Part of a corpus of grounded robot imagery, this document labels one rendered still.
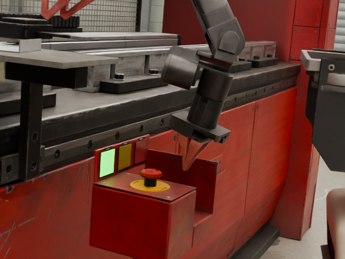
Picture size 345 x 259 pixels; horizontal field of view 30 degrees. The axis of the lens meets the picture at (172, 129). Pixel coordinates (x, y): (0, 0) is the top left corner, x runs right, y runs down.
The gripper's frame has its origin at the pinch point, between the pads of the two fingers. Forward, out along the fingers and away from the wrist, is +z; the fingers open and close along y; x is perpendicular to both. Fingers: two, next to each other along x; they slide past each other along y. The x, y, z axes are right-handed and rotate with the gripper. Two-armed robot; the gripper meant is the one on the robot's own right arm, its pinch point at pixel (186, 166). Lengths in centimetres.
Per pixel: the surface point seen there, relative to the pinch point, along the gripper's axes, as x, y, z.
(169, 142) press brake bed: -46, 23, 14
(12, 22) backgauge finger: -24, 67, -5
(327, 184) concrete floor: -318, 13, 90
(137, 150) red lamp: 0.4, 10.5, 1.4
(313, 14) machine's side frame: -197, 34, -21
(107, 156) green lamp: 11.8, 10.9, 0.5
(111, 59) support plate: 11.9, 15.4, -16.4
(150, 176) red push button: 11.8, 1.5, 0.1
